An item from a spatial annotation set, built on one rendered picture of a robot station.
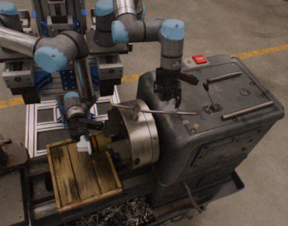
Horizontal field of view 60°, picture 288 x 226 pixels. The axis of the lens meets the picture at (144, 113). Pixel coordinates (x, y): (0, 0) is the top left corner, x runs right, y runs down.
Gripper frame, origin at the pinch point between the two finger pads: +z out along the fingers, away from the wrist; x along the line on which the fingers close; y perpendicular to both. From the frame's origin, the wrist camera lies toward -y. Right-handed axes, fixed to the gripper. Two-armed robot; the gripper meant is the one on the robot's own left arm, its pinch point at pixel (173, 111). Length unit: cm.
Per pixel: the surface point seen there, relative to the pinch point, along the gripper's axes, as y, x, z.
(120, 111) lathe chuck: 18.0, -13.0, 3.3
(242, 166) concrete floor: -106, -46, 123
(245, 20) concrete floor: -278, -260, 58
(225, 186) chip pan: -48, -8, 78
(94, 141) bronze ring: 31.2, -13.0, 15.5
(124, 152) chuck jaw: 20.4, -4.3, 18.7
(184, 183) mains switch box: -11, -2, 51
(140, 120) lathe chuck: 11.4, -6.7, 5.5
